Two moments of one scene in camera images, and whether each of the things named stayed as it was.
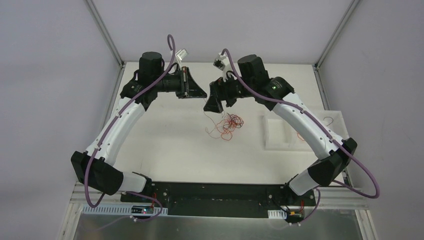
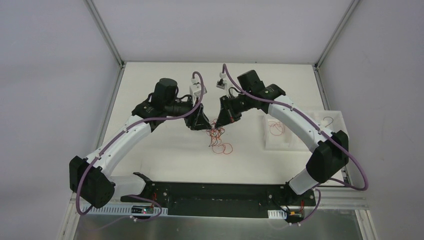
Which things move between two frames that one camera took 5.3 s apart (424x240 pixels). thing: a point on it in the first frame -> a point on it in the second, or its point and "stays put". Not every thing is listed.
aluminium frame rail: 337,197 stays put
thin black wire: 330,123 stays put
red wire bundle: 225,127 -> 216,134
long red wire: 300,136 -> 276,128
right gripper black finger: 213,104 -> 224,117
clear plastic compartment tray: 278,136 stays put
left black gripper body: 184,82 -> 193,112
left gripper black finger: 193,89 -> 201,122
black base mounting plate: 227,200 stays put
